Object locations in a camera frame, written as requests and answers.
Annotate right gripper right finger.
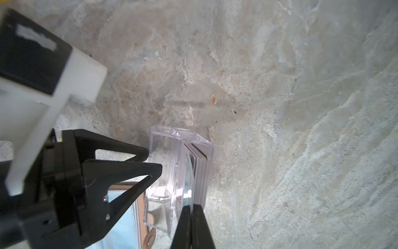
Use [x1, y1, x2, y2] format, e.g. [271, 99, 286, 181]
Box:
[192, 204, 216, 249]

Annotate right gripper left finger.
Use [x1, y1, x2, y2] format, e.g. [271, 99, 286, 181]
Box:
[170, 205, 191, 249]

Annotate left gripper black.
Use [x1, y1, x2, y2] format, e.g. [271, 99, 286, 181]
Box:
[1, 129, 163, 249]

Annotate clear acrylic card stand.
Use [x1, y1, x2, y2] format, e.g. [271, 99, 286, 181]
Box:
[144, 125, 214, 238]

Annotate stack of cards in stand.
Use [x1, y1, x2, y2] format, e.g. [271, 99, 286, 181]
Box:
[186, 143, 208, 209]

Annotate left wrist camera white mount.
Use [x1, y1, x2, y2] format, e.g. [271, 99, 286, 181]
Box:
[0, 7, 108, 197]

